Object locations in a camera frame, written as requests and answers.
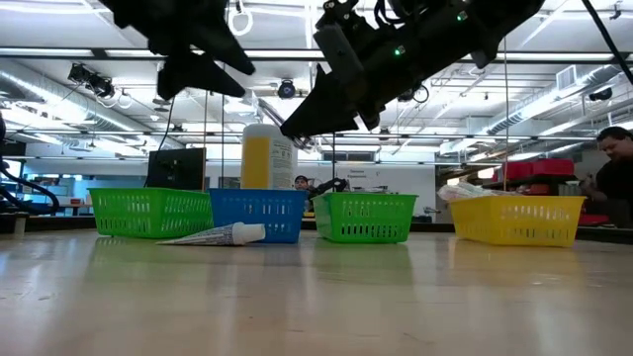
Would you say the thin hanging cord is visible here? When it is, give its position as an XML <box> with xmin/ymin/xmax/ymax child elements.
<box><xmin>501</xmin><ymin>39</ymin><xmax>509</xmax><ymax>194</ymax></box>
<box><xmin>220</xmin><ymin>61</ymin><xmax>231</xmax><ymax>189</ymax></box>
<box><xmin>202</xmin><ymin>91</ymin><xmax>213</xmax><ymax>189</ymax></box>

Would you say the black stand frame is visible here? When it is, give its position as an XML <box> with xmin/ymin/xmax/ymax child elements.
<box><xmin>316</xmin><ymin>133</ymin><xmax>338</xmax><ymax>193</ymax></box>

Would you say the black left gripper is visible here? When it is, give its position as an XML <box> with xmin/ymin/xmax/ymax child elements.
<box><xmin>98</xmin><ymin>0</ymin><xmax>257</xmax><ymax>101</ymax></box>

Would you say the red storage bin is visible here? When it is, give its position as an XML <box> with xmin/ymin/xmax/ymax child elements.
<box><xmin>501</xmin><ymin>161</ymin><xmax>535</xmax><ymax>182</ymax></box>
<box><xmin>531</xmin><ymin>157</ymin><xmax>578</xmax><ymax>180</ymax></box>

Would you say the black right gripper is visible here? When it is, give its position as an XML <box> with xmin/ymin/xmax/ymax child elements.
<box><xmin>280</xmin><ymin>29</ymin><xmax>486</xmax><ymax>139</ymax></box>

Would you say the black hanging cable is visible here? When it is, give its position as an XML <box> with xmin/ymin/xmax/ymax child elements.
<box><xmin>158</xmin><ymin>96</ymin><xmax>175</xmax><ymax>152</ymax></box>

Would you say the white yellow wipes canister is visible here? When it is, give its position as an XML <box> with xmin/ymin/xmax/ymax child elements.
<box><xmin>239</xmin><ymin>123</ymin><xmax>300</xmax><ymax>191</ymax></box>

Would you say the blue plastic basket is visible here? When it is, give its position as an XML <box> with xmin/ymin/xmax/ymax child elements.
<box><xmin>207</xmin><ymin>187</ymin><xmax>309</xmax><ymax>245</ymax></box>

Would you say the small white toothpaste tube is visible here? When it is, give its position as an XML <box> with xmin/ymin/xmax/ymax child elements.
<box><xmin>156</xmin><ymin>221</ymin><xmax>267</xmax><ymax>247</ymax></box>

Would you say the black computer monitor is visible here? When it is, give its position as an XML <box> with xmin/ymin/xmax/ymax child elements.
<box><xmin>146</xmin><ymin>146</ymin><xmax>208</xmax><ymax>192</ymax></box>

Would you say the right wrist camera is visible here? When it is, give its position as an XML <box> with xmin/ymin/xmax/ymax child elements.
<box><xmin>314</xmin><ymin>22</ymin><xmax>368</xmax><ymax>86</ymax></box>

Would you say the person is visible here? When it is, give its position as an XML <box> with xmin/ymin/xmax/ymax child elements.
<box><xmin>293</xmin><ymin>174</ymin><xmax>314</xmax><ymax>197</ymax></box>
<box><xmin>578</xmin><ymin>126</ymin><xmax>633</xmax><ymax>229</ymax></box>

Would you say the white cable ring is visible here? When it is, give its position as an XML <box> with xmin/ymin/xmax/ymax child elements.
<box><xmin>226</xmin><ymin>4</ymin><xmax>255</xmax><ymax>38</ymax></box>

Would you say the yellow plastic basket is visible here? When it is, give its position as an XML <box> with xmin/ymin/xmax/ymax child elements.
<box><xmin>448</xmin><ymin>195</ymin><xmax>588</xmax><ymax>248</ymax></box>

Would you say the black aluminium rig frame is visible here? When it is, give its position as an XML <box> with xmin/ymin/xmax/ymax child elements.
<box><xmin>0</xmin><ymin>46</ymin><xmax>633</xmax><ymax>238</ymax></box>

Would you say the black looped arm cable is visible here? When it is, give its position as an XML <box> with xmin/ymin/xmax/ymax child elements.
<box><xmin>0</xmin><ymin>167</ymin><xmax>60</xmax><ymax>217</ymax></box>

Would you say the green plastic basket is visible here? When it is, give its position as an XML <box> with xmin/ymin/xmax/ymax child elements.
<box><xmin>87</xmin><ymin>186</ymin><xmax>215</xmax><ymax>240</ymax></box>
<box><xmin>312</xmin><ymin>191</ymin><xmax>419</xmax><ymax>244</ymax></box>

